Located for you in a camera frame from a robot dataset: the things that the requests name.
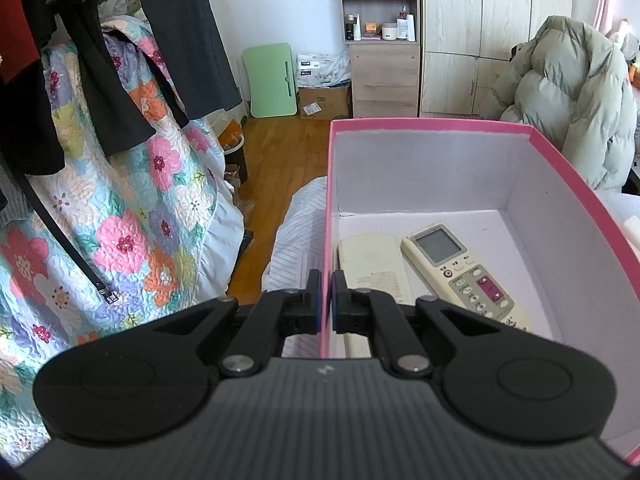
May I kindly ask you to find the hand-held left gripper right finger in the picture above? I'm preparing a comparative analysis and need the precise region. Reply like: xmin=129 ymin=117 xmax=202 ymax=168
xmin=332 ymin=270 xmax=506 ymax=378

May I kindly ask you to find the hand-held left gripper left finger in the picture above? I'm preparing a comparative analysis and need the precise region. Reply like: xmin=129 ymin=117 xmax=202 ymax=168
xmin=150 ymin=270 xmax=322 ymax=378

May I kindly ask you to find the large cream remote control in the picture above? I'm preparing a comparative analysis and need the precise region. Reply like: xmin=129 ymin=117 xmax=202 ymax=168
xmin=337 ymin=231 xmax=416 ymax=358

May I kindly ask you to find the pink cardboard box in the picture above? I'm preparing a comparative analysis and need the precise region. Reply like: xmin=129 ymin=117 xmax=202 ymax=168
xmin=317 ymin=117 xmax=640 ymax=466

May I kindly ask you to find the dark waste bin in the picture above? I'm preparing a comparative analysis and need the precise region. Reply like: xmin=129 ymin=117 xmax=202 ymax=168
xmin=220 ymin=120 xmax=249 ymax=186

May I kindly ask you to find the brown cardboard box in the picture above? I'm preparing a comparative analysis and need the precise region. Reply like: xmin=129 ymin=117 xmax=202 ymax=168
xmin=298 ymin=82 xmax=352 ymax=121

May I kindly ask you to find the floral quilt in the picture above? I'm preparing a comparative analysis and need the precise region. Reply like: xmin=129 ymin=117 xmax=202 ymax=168
xmin=0 ymin=15 xmax=248 ymax=468

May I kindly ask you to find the light wooden bookshelf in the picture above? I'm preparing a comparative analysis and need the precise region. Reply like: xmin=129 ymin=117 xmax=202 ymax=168
xmin=337 ymin=0 xmax=421 ymax=119

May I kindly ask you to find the green folding table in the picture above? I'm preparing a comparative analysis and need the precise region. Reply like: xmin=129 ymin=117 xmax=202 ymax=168
xmin=242 ymin=42 xmax=297 ymax=119

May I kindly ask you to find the black belt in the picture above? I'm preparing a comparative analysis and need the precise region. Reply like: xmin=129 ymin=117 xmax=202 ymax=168
xmin=20 ymin=175 xmax=121 ymax=306

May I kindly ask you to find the dark grey hanging shirt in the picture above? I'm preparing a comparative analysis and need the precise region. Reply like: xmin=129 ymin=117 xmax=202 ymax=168
xmin=125 ymin=0 xmax=244 ymax=116

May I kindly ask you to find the white power adapter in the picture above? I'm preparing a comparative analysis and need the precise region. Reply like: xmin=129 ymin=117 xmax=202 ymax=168
xmin=622 ymin=214 xmax=640 ymax=251

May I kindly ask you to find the grey-green puffer jacket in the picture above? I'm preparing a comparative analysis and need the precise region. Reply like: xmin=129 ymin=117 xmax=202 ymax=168
xmin=482 ymin=15 xmax=640 ymax=193

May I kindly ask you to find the black hanging garment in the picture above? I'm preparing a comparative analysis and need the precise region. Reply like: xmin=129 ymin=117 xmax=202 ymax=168
xmin=0 ymin=0 xmax=157 ymax=176

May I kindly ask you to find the grey knit garment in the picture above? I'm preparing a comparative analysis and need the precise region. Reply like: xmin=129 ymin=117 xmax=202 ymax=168
xmin=0 ymin=155 xmax=31 ymax=231

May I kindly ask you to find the light wooden wardrobe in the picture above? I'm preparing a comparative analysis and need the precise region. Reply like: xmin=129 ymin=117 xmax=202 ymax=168
xmin=417 ymin=0 xmax=576 ymax=120

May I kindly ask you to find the white goose plush toy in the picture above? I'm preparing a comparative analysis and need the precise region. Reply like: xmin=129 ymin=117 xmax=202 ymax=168
xmin=612 ymin=19 xmax=640 ymax=61

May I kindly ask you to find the red hanging cloth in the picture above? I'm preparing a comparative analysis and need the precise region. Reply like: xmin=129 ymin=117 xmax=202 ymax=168
xmin=0 ymin=0 xmax=41 ymax=83

